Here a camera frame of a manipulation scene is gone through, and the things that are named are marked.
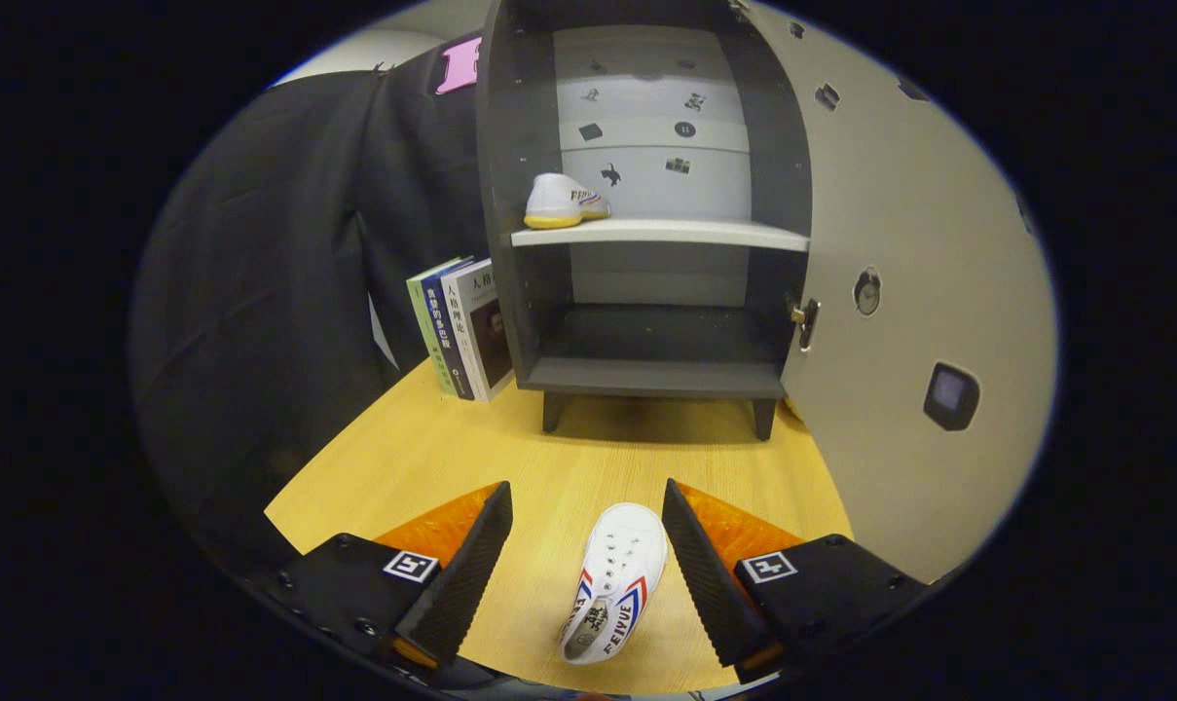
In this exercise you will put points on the black backdrop cloth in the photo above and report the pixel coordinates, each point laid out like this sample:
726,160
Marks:
257,292

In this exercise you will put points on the white shoe with striped sides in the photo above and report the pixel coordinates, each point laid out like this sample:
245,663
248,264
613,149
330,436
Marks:
554,200
622,555

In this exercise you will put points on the dark blue book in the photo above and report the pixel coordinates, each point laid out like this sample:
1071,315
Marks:
444,331

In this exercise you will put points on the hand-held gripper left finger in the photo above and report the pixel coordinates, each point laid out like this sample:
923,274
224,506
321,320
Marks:
466,584

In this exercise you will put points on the white cabinet shelf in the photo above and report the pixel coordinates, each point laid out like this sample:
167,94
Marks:
666,234

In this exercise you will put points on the beige shoe cabinet door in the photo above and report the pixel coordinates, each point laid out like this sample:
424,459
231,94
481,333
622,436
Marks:
900,243

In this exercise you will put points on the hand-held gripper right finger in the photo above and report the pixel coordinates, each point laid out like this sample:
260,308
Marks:
715,584

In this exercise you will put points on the white book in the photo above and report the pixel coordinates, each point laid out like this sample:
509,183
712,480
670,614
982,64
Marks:
481,321

